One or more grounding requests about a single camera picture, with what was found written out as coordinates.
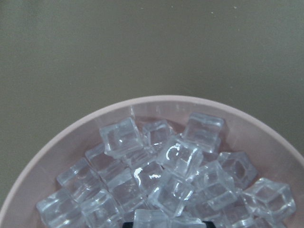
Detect pile of clear ice cubes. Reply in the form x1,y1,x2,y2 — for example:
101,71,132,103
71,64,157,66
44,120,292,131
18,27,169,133
36,113,296,228

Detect pink bowl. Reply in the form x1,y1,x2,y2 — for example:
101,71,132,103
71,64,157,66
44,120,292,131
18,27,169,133
0,95,304,228

